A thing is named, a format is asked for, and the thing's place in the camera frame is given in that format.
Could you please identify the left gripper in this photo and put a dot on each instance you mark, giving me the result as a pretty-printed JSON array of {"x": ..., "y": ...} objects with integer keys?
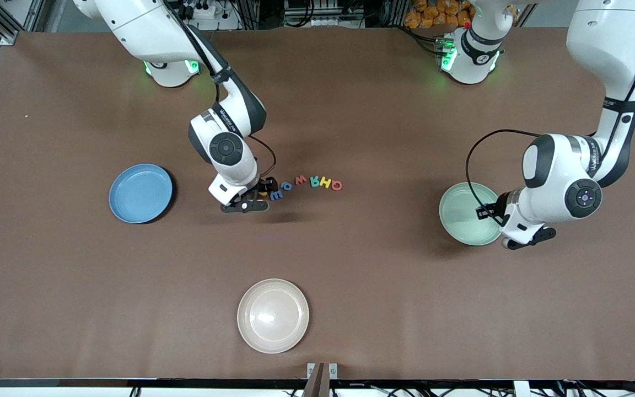
[{"x": 494, "y": 211}]

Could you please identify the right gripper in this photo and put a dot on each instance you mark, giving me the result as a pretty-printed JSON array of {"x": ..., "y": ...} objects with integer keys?
[{"x": 262, "y": 188}]

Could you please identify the blue foam lowercase m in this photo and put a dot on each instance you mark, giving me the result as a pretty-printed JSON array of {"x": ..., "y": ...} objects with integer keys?
[{"x": 276, "y": 195}]

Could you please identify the blue foam letter a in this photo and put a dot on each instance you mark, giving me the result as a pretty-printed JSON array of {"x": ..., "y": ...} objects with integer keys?
[{"x": 288, "y": 186}]

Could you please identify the pink foam letter w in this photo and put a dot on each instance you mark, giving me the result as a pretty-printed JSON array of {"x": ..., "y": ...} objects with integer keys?
[{"x": 300, "y": 180}]

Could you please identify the teal foam letter R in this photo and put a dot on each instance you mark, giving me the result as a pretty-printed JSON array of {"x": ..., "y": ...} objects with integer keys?
[{"x": 315, "y": 182}]

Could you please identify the yellow foam letter H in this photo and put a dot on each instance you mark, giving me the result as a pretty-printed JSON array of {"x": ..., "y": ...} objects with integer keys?
[{"x": 326, "y": 182}]

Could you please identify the red foam letter O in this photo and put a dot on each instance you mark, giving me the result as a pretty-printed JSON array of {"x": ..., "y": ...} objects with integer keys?
[{"x": 337, "y": 185}]

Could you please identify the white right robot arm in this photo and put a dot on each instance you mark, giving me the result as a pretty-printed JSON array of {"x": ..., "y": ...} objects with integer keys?
[{"x": 146, "y": 27}]

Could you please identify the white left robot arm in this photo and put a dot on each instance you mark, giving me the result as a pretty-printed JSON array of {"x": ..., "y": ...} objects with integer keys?
[{"x": 598, "y": 44}]

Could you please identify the light green plate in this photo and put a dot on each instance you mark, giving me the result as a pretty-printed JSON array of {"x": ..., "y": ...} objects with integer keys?
[{"x": 458, "y": 220}]

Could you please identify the blue plate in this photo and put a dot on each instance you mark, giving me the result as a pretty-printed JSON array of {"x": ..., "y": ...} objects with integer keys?
[{"x": 140, "y": 194}]

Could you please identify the beige plate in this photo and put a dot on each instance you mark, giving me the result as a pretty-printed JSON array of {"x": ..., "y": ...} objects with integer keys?
[{"x": 273, "y": 316}]

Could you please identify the black equipment rack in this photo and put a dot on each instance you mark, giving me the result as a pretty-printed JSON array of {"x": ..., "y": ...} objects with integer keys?
[{"x": 323, "y": 11}]

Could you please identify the white power strip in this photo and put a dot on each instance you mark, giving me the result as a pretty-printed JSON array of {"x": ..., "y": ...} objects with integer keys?
[{"x": 202, "y": 10}]

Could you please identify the orange snack packet pile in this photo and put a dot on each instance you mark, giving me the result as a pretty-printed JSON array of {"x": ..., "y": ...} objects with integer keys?
[{"x": 428, "y": 14}]

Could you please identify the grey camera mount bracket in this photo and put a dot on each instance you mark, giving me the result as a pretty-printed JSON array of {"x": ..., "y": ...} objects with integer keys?
[{"x": 320, "y": 372}]

